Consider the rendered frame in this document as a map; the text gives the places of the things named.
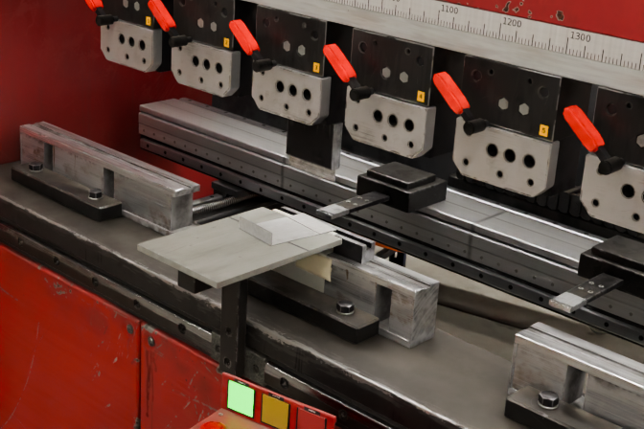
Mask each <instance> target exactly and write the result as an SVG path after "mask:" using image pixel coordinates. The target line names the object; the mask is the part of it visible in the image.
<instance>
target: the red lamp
mask: <svg viewBox="0 0 644 429"><path fill-rule="evenodd" d="M297 429H325V419H324V418H322V417H319V416H317V415H314V414H312V413H309V412H307V411H305V410H302V409H300V408H298V420H297Z"/></svg>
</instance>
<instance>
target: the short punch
mask: <svg viewBox="0 0 644 429"><path fill-rule="evenodd" d="M342 126H343V123H337V124H329V125H324V124H314V125H307V124H302V123H299V122H296V121H294V120H291V119H287V149H286V154H287V155H289V165H290V166H292V167H294V168H297V169H301V170H303V171H306V172H309V173H312V174H315V175H317V176H320V177H323V178H326V179H328V180H331V181H335V170H336V169H339V167H340V153H341V140H342Z"/></svg>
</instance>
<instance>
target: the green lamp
mask: <svg viewBox="0 0 644 429"><path fill-rule="evenodd" d="M253 397H254V390H252V389H249V388H247V387H244V386H243V385H240V384H238V383H235V382H233V381H230V380H229V392H228V407H229V408H231V409H233V410H236V411H238V412H241V413H243V414H245V415H248V416H250V417H253Z"/></svg>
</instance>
